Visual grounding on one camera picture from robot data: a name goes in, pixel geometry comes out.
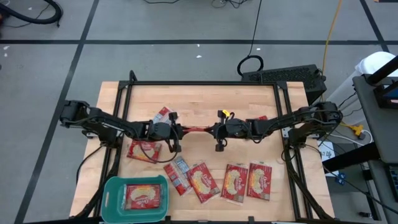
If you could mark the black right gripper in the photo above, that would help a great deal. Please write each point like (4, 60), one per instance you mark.
(236, 128)

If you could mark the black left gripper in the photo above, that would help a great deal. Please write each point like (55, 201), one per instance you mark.
(161, 130)

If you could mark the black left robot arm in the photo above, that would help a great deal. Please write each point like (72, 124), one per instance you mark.
(102, 123)

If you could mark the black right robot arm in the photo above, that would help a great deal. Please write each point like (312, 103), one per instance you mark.
(295, 119)

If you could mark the yellow tape tag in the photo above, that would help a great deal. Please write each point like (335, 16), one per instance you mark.
(226, 113)

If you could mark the teal plastic basket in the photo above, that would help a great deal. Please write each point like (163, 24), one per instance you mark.
(112, 199)

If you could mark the white paper sheet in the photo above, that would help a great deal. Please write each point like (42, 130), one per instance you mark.
(326, 154)

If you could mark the blue connector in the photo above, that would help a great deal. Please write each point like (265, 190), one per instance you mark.
(341, 178)

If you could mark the yellow power plug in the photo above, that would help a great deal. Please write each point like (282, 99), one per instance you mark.
(358, 129)

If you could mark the grey side cart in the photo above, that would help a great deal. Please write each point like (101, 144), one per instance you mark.
(370, 124)

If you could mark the white plastic bin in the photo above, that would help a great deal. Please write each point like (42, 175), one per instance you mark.
(373, 62)

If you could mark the black metal table frame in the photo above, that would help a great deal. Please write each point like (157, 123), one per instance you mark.
(199, 83)

